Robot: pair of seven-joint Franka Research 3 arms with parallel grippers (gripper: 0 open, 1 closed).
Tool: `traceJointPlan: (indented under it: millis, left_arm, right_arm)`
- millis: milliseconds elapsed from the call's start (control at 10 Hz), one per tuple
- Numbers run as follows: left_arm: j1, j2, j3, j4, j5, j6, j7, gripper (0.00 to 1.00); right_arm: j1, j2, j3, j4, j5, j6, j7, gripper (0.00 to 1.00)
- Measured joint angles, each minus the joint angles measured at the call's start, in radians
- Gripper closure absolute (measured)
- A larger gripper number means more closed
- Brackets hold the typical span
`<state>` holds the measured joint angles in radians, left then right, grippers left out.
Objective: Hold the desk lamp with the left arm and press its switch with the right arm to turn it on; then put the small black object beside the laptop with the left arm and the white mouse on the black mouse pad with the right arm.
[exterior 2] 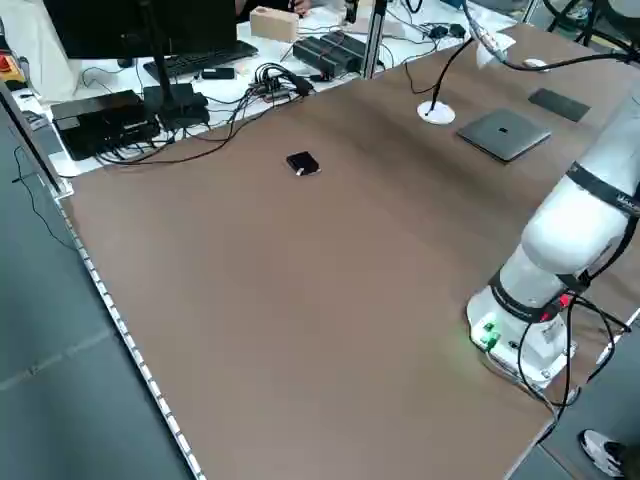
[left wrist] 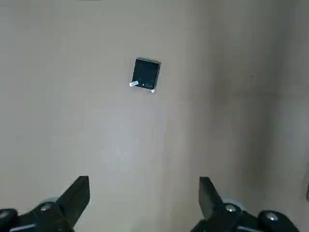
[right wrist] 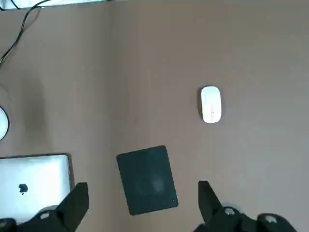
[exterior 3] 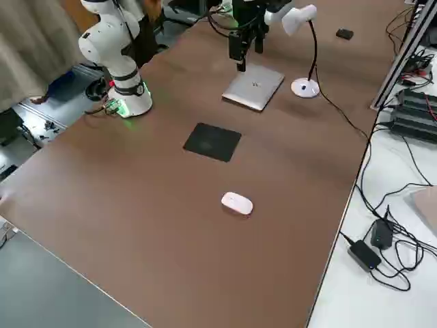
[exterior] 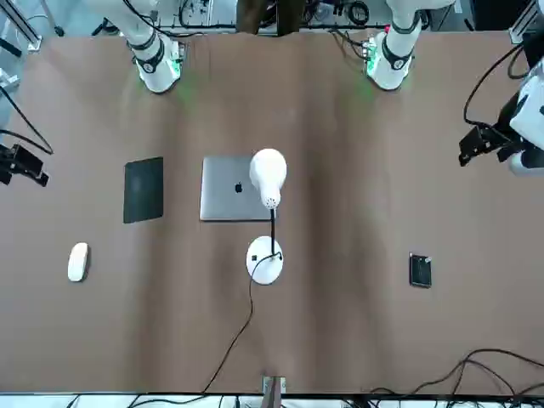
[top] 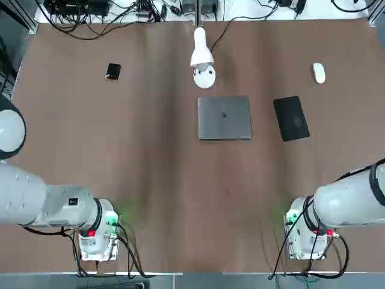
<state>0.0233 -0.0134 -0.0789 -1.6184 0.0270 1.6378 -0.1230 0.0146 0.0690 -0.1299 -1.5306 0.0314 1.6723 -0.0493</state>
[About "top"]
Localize white desk lamp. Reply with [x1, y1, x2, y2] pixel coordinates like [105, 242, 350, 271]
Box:
[189, 26, 217, 90]

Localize small black square object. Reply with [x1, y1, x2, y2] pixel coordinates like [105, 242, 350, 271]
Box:
[105, 63, 122, 81]

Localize white computer mouse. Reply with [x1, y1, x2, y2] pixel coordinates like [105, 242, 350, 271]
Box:
[312, 62, 326, 84]

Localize grey closed laptop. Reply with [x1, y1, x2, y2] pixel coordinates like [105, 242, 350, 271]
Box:
[197, 96, 253, 141]

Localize black mouse pad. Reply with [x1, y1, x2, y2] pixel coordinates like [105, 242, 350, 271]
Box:
[273, 95, 310, 142]

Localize black power strip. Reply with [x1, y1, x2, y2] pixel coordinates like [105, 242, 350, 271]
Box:
[45, 0, 109, 16]

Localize black lamp power cable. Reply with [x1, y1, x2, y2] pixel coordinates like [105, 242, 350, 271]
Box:
[209, 20, 232, 52]

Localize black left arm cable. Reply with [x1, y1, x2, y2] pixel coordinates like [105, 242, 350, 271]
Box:
[23, 222, 154, 278]

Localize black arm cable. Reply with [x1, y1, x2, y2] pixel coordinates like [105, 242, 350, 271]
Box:
[269, 162, 385, 279]
[23, 222, 154, 278]

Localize camera mount post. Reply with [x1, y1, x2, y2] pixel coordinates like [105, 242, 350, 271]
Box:
[194, 0, 203, 27]

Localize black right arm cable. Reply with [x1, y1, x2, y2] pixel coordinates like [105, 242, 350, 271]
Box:
[269, 162, 385, 279]

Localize black loose table cable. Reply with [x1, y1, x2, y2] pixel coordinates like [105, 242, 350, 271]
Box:
[45, 11, 142, 40]

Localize aluminium frame rail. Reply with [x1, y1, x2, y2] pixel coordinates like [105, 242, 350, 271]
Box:
[366, 0, 385, 28]

